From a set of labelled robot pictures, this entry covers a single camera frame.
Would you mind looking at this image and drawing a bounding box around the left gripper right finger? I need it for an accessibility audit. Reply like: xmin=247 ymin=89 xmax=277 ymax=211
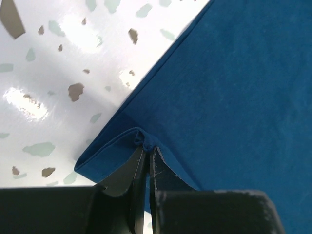
xmin=150 ymin=147 xmax=285 ymax=234

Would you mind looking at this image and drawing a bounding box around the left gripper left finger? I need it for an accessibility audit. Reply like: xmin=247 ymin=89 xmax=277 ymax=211
xmin=0 ymin=147 xmax=146 ymax=234

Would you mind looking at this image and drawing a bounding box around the blue mickey t shirt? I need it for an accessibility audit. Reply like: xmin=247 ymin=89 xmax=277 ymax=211
xmin=74 ymin=0 xmax=312 ymax=213

